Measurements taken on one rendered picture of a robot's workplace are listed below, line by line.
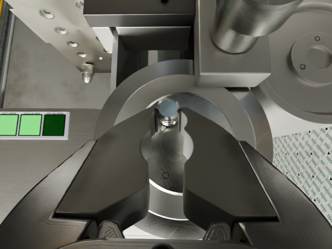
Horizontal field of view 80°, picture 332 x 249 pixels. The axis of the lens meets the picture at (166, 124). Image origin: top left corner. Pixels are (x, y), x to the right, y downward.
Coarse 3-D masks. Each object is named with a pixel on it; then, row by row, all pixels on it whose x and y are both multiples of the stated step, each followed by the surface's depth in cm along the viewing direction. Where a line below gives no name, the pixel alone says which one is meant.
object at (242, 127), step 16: (160, 80) 17; (176, 80) 16; (192, 80) 16; (144, 96) 16; (160, 96) 16; (208, 96) 16; (224, 96) 16; (128, 112) 16; (224, 112) 16; (240, 112) 16; (240, 128) 16; (160, 192) 15; (160, 208) 15; (176, 208) 15
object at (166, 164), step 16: (176, 96) 15; (192, 96) 15; (208, 112) 15; (160, 128) 14; (176, 128) 15; (224, 128) 14; (160, 144) 14; (176, 144) 14; (160, 160) 14; (176, 160) 14; (160, 176) 14; (176, 176) 14; (176, 192) 14
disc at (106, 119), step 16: (160, 64) 17; (176, 64) 17; (192, 64) 17; (128, 80) 17; (144, 80) 17; (112, 96) 17; (128, 96) 17; (240, 96) 17; (112, 112) 17; (256, 112) 17; (96, 128) 17; (256, 128) 16; (256, 144) 16; (272, 144) 16; (272, 160) 16; (144, 224) 15; (160, 224) 15; (176, 224) 15; (192, 224) 15
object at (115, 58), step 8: (120, 40) 19; (112, 48) 18; (120, 48) 19; (112, 56) 18; (120, 56) 19; (128, 56) 23; (136, 56) 28; (144, 56) 37; (112, 64) 18; (120, 64) 19; (128, 64) 23; (136, 64) 28; (144, 64) 37; (112, 72) 18; (120, 72) 19; (128, 72) 23; (112, 80) 18; (120, 80) 19; (112, 88) 18
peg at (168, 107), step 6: (162, 102) 12; (168, 102) 12; (174, 102) 12; (162, 108) 12; (168, 108) 12; (174, 108) 12; (162, 114) 12; (168, 114) 12; (174, 114) 12; (162, 120) 13; (168, 120) 12; (174, 120) 13
